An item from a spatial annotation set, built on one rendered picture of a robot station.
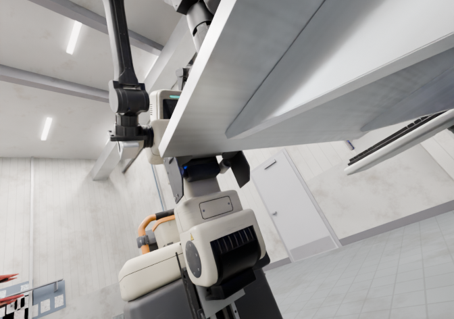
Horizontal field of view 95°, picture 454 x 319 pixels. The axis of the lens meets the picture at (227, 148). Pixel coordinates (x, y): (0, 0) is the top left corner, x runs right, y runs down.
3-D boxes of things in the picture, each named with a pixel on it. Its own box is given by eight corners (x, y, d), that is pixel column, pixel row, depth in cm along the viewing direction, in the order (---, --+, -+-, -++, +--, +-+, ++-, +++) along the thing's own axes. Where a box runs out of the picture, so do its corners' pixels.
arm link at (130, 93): (133, 116, 76) (117, 117, 72) (133, 87, 72) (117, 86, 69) (145, 122, 70) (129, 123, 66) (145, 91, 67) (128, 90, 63)
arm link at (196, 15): (203, 29, 45) (180, 18, 41) (222, 1, 40) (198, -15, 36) (211, 54, 43) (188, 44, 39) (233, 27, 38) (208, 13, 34)
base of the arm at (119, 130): (142, 133, 80) (107, 134, 74) (142, 112, 78) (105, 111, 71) (148, 139, 74) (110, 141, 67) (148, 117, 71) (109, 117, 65)
